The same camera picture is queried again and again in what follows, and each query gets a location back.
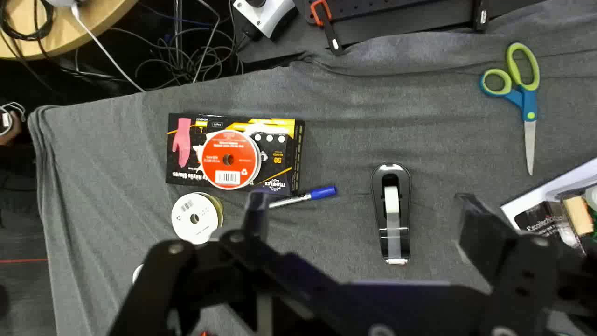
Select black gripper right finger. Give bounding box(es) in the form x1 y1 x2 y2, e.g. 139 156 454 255
456 192 597 336

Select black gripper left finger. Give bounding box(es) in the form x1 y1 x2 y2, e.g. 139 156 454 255
109 188 352 336

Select white spool with gold ribbon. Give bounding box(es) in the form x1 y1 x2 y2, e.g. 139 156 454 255
171 190 225 246

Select black ink pad package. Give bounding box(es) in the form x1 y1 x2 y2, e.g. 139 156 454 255
501 156 597 242

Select cork stopper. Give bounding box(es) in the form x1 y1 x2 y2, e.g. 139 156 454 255
564 194 596 238

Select clear tape roll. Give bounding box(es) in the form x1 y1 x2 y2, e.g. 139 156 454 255
583 184 597 212

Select red ribbon spool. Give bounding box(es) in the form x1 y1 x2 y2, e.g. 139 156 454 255
201 128 262 190

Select blue capped marker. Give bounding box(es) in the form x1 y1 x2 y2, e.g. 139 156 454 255
268 182 340 210

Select black and yellow glove box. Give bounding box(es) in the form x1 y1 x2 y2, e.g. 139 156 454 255
165 111 307 195

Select green and blue scissors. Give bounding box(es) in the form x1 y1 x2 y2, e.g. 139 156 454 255
480 41 542 177

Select grey cloth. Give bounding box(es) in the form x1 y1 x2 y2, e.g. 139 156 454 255
27 0 597 336

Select small silver metal object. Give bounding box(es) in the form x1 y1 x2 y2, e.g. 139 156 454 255
0 100 29 145

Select round wooden table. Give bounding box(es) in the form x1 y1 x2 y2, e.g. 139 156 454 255
0 0 141 61

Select white and grey device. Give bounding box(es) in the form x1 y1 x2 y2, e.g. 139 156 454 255
232 0 299 42

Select orange and black clamp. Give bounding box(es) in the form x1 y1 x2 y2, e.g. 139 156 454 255
309 0 346 57

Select black cable bundle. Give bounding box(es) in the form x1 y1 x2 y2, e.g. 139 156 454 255
120 0 247 89

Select white cable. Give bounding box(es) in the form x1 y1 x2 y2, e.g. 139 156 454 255
53 0 148 95

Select black metal rail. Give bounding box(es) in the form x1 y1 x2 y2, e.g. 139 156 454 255
324 0 546 46

